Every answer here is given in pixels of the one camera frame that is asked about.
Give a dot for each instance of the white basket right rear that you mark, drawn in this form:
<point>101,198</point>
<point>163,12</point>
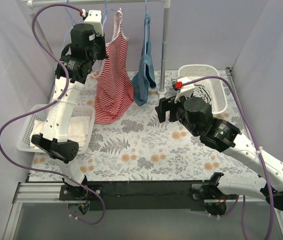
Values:
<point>214,86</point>

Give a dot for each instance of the black white striped garment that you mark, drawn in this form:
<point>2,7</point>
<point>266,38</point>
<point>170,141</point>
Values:
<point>201,92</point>

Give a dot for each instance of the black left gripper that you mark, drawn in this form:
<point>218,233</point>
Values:
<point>101,50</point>

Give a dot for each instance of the white folded cloths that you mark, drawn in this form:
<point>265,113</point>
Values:
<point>77,130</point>

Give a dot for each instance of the white basket with white cloths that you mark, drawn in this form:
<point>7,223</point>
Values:
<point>24,144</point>

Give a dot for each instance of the teal blue tank top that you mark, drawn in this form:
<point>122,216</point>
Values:
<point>141,83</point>

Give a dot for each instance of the blue wire hanger with teal top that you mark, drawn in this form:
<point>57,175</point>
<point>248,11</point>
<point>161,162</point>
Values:
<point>146,37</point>

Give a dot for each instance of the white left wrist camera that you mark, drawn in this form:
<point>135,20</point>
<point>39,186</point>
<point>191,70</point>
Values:
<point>94,18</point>

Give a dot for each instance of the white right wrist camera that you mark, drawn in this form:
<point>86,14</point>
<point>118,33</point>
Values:
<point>183,90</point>

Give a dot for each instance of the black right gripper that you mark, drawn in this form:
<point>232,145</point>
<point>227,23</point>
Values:
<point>162,110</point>

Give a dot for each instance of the white metal clothes rack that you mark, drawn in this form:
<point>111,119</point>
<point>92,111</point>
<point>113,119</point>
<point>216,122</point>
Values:
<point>30,6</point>

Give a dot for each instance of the floral patterned table mat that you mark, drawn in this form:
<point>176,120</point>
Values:
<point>139,147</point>

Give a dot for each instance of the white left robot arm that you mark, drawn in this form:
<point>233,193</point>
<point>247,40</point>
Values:
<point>74,64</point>

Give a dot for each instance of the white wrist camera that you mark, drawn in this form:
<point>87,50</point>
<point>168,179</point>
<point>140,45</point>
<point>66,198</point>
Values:
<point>183,90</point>
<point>94,18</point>

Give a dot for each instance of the red white striped tank top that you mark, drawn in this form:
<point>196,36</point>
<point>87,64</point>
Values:
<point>114,91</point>

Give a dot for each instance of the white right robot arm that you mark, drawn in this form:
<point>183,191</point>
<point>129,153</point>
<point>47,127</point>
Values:
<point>220,135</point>

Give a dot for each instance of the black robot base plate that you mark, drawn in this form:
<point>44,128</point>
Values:
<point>194,195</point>

